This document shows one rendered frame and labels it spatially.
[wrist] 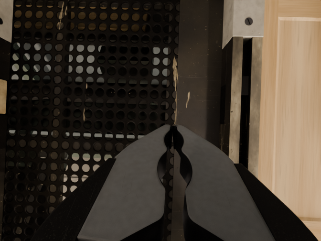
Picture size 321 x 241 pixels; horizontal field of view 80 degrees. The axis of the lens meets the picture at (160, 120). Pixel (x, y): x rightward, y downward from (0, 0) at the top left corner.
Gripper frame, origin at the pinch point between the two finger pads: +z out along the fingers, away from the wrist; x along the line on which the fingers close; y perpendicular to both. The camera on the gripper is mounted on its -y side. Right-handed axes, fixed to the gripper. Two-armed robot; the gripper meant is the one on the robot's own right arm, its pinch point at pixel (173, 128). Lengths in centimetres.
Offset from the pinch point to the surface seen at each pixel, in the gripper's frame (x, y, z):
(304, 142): 30.5, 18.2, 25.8
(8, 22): -38, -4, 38
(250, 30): 15.5, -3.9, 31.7
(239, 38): 13.4, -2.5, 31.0
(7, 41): -38, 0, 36
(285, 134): 26.4, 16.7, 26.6
